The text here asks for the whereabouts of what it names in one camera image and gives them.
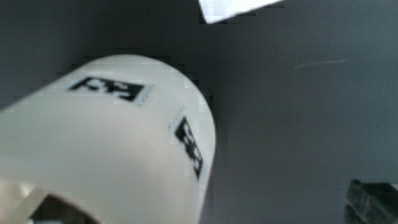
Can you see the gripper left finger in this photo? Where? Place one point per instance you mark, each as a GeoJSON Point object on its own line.
{"type": "Point", "coordinates": [22, 197]}

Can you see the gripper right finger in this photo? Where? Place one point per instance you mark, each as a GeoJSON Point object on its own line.
{"type": "Point", "coordinates": [372, 203]}

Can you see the white lamp shade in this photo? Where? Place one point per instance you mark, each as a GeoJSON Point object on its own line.
{"type": "Point", "coordinates": [107, 139]}

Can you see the white marker tag plate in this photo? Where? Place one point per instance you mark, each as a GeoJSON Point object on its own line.
{"type": "Point", "coordinates": [221, 9]}

